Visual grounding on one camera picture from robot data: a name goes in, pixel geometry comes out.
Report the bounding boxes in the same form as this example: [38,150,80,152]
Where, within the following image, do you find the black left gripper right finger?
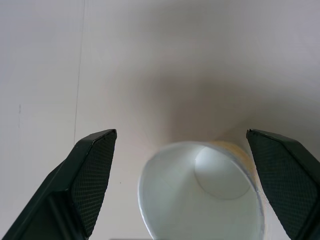
[245,128,320,240]

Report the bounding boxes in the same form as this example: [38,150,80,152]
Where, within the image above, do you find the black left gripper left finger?
[0,128,118,240]

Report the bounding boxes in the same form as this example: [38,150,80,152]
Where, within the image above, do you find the white paper cup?
[137,140,267,240]

